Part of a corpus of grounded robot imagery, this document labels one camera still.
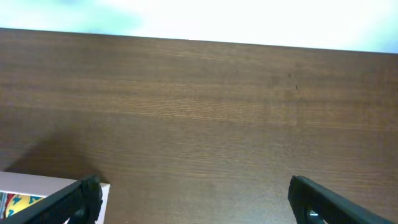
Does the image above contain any white cardboard box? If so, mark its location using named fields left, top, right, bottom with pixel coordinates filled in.
left=0, top=170, right=111, bottom=224

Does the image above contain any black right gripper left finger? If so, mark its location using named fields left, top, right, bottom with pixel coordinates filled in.
left=1, top=175, right=103, bottom=224

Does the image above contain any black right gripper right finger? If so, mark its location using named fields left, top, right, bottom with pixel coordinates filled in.
left=288, top=175, right=392, bottom=224

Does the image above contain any yellow ball with dots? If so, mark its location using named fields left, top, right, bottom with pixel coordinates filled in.
left=6, top=194, right=43, bottom=218

